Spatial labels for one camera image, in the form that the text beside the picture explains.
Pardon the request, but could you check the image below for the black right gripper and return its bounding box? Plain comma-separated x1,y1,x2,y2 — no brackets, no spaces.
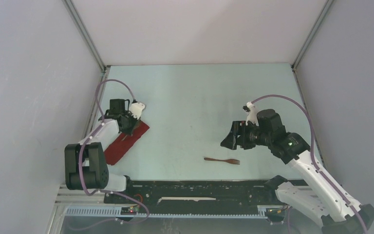
220,121,271,150

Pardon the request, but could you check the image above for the red cloth napkin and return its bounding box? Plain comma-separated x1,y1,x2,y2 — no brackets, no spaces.
104,121,150,165

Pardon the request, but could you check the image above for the brown wooden fork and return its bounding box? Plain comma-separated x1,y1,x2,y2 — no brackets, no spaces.
204,157,241,165

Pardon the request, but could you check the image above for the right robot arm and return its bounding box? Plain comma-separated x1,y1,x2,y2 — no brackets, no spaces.
220,109,374,234

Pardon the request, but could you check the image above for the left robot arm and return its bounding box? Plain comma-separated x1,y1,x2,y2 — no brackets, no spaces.
64,99,146,203

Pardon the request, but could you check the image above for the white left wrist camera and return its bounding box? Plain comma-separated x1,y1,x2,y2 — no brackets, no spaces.
129,100,146,119

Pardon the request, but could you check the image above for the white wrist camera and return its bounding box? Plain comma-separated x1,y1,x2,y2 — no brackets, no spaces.
129,100,146,119
243,102,259,126

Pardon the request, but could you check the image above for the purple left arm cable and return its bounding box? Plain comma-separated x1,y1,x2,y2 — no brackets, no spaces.
78,79,150,225

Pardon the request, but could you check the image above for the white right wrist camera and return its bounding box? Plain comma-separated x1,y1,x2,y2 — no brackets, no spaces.
243,102,259,126

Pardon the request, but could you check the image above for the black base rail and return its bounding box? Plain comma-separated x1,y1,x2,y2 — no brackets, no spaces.
57,179,323,220

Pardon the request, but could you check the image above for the left aluminium frame post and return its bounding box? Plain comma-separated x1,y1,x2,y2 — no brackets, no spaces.
62,0,107,73

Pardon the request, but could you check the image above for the aluminium frame post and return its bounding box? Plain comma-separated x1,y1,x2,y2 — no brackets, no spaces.
62,0,107,73
292,0,336,72

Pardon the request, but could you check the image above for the right aluminium frame post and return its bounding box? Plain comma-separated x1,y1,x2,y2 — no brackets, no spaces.
292,0,336,72

